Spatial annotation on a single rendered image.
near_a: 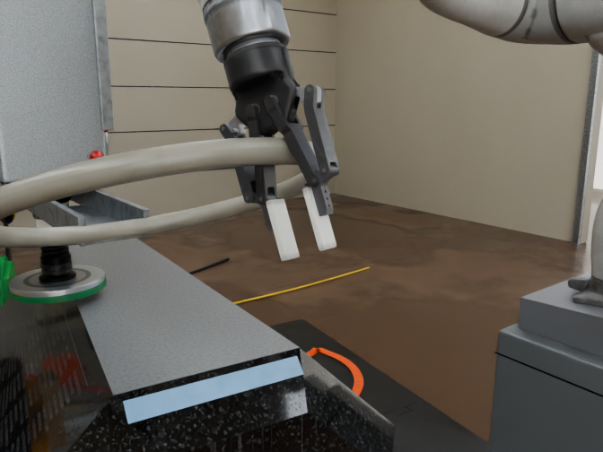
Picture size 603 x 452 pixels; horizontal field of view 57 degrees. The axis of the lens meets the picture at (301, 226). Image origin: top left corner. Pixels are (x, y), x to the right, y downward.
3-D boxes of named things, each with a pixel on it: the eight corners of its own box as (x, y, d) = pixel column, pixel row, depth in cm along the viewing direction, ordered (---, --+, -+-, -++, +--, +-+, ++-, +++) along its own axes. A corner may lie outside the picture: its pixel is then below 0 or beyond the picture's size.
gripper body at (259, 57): (301, 44, 64) (323, 120, 64) (245, 73, 69) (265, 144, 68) (265, 30, 58) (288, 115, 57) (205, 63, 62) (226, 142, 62)
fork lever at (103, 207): (-13, 194, 144) (-15, 175, 143) (65, 187, 155) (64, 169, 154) (57, 250, 90) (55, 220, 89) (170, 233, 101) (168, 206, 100)
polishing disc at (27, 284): (74, 264, 150) (74, 260, 150) (122, 279, 137) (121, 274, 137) (-8, 284, 133) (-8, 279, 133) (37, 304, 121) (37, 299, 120)
